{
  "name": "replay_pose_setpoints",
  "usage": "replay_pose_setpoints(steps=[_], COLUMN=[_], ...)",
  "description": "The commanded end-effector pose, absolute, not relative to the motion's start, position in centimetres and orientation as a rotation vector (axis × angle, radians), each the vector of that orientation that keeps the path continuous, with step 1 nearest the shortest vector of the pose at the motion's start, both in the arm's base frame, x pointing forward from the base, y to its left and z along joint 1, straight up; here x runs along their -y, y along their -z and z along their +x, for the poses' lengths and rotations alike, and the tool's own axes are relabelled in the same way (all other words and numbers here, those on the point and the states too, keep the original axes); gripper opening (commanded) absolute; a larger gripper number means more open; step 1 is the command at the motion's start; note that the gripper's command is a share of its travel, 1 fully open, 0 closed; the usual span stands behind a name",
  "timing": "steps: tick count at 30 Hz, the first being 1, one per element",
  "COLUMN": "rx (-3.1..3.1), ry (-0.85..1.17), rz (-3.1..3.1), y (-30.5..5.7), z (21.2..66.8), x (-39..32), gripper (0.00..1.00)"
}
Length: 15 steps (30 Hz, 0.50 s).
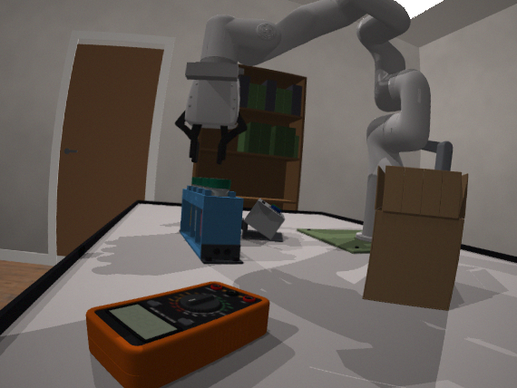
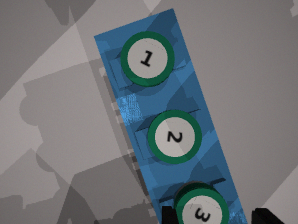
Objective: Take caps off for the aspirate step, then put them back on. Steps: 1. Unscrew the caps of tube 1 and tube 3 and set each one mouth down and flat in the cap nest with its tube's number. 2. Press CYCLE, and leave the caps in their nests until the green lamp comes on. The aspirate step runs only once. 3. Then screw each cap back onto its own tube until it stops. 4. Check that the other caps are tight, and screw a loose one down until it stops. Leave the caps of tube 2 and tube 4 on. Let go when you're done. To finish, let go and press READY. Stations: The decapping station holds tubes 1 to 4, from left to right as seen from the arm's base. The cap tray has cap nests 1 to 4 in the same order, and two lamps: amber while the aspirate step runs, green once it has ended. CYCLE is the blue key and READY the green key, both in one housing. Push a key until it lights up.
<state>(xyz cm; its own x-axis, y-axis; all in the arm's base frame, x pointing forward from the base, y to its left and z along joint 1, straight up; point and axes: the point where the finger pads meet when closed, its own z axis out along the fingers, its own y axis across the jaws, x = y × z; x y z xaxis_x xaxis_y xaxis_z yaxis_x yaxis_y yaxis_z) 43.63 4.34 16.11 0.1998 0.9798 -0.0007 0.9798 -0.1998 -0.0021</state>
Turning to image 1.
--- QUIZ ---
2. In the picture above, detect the orange digital multimeter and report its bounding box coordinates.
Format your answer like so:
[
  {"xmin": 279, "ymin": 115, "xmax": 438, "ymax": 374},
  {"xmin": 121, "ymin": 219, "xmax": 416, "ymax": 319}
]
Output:
[{"xmin": 86, "ymin": 282, "xmax": 269, "ymax": 388}]

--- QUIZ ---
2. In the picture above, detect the brown cardboard box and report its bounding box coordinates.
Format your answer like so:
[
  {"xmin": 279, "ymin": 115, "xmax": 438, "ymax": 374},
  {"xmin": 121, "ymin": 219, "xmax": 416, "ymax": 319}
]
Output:
[{"xmin": 363, "ymin": 165, "xmax": 468, "ymax": 311}]

